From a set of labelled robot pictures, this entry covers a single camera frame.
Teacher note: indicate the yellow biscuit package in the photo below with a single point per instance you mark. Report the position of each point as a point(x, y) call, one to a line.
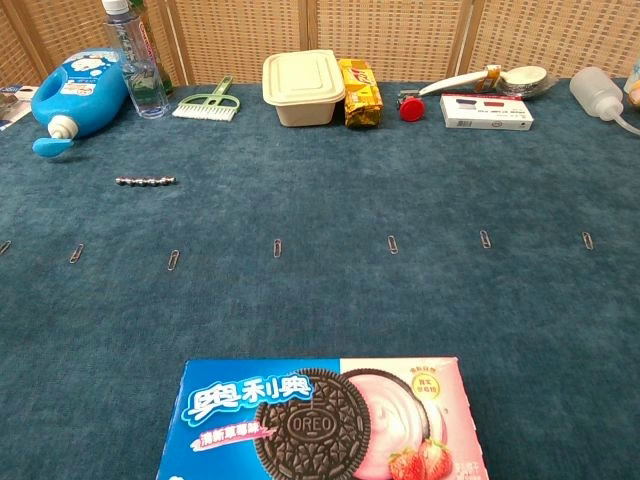
point(362, 95)

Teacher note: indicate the clear plastic water bottle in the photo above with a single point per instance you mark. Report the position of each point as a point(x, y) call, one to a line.
point(142, 75)

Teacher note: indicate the blue and pink Oreo box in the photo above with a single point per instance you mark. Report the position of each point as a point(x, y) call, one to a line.
point(310, 425)

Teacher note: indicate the woven bamboo folding screen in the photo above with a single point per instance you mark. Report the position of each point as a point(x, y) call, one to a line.
point(390, 35)

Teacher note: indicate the yellow plush toy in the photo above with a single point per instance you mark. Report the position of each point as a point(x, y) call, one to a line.
point(636, 97)

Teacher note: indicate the white flat card box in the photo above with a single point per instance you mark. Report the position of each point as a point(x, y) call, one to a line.
point(485, 116)

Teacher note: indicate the translucent squeeze wash bottle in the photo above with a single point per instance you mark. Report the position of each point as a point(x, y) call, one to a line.
point(595, 90)

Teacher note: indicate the metal bead chain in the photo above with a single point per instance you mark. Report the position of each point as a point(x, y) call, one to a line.
point(146, 181)

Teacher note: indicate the beige lidded lunch box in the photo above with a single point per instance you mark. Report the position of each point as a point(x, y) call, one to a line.
point(302, 85)

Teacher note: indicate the green and white hand brush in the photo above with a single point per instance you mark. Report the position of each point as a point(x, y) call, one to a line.
point(207, 108)

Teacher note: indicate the blue detergent bottle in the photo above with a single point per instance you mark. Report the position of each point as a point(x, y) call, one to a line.
point(80, 97)

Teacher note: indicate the silver paper clip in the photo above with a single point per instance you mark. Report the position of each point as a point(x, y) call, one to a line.
point(76, 253)
point(485, 239)
point(393, 244)
point(587, 240)
point(277, 248)
point(173, 260)
point(4, 247)

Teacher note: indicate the red emergency stop button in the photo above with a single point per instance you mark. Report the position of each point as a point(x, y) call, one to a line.
point(412, 108)

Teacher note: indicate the teal table cloth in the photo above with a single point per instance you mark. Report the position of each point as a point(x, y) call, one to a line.
point(350, 300)

